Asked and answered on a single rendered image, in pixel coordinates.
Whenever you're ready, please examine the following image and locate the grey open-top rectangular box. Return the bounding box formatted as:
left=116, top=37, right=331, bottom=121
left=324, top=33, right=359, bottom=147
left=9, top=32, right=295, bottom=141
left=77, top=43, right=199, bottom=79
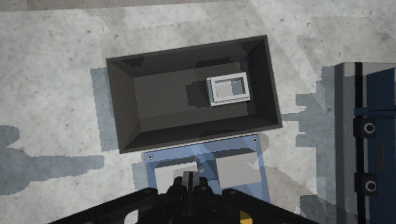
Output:
left=206, top=72, right=250, bottom=107

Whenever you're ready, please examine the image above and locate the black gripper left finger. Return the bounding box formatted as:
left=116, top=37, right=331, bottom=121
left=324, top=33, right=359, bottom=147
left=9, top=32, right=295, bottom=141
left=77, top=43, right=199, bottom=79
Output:
left=48, top=171, right=191, bottom=224

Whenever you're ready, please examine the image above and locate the yellow rectangular block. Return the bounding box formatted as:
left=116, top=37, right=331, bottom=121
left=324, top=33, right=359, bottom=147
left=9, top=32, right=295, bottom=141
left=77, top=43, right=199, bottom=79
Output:
left=240, top=211, right=252, bottom=224

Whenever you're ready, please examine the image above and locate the grey rectangular block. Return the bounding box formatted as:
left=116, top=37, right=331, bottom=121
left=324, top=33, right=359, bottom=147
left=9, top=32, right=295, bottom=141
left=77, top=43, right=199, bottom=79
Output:
left=213, top=148, right=261, bottom=188
left=154, top=156, right=198, bottom=194

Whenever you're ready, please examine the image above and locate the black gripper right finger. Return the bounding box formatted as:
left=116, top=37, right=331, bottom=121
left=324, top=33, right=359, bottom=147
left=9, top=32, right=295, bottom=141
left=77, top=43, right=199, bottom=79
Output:
left=190, top=171, right=320, bottom=224

